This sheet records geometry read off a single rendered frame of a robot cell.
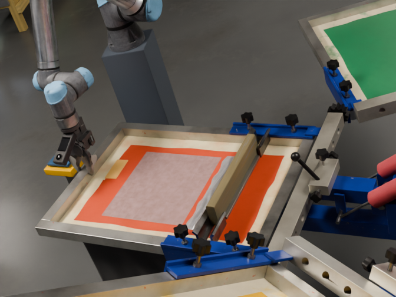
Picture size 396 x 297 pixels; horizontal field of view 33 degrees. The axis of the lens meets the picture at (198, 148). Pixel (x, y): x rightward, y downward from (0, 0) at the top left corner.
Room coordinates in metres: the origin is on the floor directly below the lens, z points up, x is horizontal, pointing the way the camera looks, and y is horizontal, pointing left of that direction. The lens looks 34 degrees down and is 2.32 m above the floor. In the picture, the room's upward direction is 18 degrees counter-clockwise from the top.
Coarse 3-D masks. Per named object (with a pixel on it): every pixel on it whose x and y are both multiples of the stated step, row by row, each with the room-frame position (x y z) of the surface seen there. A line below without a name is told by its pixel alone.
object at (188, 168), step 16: (128, 160) 2.04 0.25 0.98; (144, 160) 2.01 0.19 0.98; (160, 160) 1.99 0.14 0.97; (176, 160) 1.96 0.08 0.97; (192, 160) 1.93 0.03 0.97; (208, 160) 1.90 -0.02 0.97; (272, 160) 1.80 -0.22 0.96; (128, 176) 1.95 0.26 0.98; (144, 176) 1.92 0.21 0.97; (160, 176) 1.89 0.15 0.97; (176, 176) 1.87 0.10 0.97; (192, 176) 1.84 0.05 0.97; (208, 176) 1.82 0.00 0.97; (256, 176) 1.74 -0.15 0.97; (272, 176) 1.72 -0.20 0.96; (256, 192) 1.66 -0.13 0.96
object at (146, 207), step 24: (96, 192) 1.91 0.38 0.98; (120, 192) 1.87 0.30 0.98; (144, 192) 1.83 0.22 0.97; (168, 192) 1.80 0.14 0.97; (192, 192) 1.76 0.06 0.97; (96, 216) 1.79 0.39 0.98; (120, 216) 1.75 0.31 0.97; (144, 216) 1.71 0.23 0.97; (168, 216) 1.68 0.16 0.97; (240, 216) 1.58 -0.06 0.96; (240, 240) 1.48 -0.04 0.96
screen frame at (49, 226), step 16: (128, 128) 2.20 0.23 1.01; (144, 128) 2.16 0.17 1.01; (160, 128) 2.13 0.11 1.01; (176, 128) 2.10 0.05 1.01; (192, 128) 2.07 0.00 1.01; (208, 128) 2.04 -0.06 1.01; (224, 128) 2.01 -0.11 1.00; (112, 144) 2.14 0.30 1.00; (272, 144) 1.88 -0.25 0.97; (288, 144) 1.85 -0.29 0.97; (304, 144) 1.78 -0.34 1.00; (304, 160) 1.70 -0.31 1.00; (80, 176) 1.98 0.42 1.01; (288, 176) 1.65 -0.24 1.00; (64, 192) 1.92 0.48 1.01; (80, 192) 1.94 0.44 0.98; (288, 192) 1.58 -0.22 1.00; (64, 208) 1.86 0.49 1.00; (272, 208) 1.53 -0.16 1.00; (48, 224) 1.77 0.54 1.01; (64, 224) 1.75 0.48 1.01; (272, 224) 1.46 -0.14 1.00; (80, 240) 1.69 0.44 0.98; (96, 240) 1.65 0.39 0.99; (112, 240) 1.61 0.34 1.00; (128, 240) 1.58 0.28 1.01; (144, 240) 1.56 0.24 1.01; (160, 240) 1.54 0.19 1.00
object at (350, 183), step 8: (336, 176) 1.52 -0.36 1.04; (344, 176) 1.51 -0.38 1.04; (336, 184) 1.49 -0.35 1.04; (344, 184) 1.48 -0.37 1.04; (352, 184) 1.47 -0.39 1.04; (360, 184) 1.46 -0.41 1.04; (368, 184) 1.45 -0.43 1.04; (376, 184) 1.46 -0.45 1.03; (336, 192) 1.47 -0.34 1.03; (344, 192) 1.46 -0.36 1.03; (352, 192) 1.45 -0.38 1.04; (360, 192) 1.43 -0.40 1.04; (368, 192) 1.42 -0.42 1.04; (352, 200) 1.45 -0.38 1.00; (360, 200) 1.44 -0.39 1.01
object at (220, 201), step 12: (252, 144) 1.79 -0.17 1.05; (240, 156) 1.73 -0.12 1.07; (252, 156) 1.78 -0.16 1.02; (228, 168) 1.69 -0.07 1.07; (240, 168) 1.70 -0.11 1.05; (228, 180) 1.63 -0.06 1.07; (240, 180) 1.68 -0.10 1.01; (216, 192) 1.59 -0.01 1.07; (228, 192) 1.61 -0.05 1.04; (216, 204) 1.54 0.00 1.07; (228, 204) 1.59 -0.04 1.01; (216, 216) 1.53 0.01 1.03
